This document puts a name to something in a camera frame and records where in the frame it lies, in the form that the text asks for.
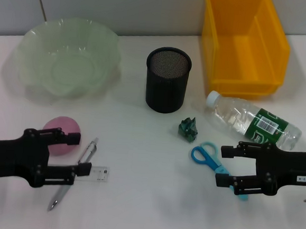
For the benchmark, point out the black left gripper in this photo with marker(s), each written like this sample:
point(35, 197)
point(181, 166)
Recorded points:
point(11, 159)

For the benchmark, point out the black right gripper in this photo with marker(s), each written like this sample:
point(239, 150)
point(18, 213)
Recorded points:
point(286, 167)

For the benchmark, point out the blue scissors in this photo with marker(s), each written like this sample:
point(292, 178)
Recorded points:
point(210, 161)

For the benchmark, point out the clear bottle green label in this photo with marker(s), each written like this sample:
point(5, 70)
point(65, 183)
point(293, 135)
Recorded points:
point(235, 115)

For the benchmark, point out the silver pen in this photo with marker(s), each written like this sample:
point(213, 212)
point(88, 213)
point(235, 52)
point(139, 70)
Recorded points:
point(89, 152)

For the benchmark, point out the clear plastic ruler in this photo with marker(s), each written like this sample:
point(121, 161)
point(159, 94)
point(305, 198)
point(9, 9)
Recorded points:
point(100, 174)

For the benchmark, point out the green glass fruit bowl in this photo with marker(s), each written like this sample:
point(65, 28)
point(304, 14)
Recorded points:
point(67, 60)

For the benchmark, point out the black mesh pen cup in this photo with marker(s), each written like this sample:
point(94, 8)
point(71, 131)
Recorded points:
point(165, 94)

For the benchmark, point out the yellow plastic bin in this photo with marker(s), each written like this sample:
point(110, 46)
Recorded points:
point(243, 47)

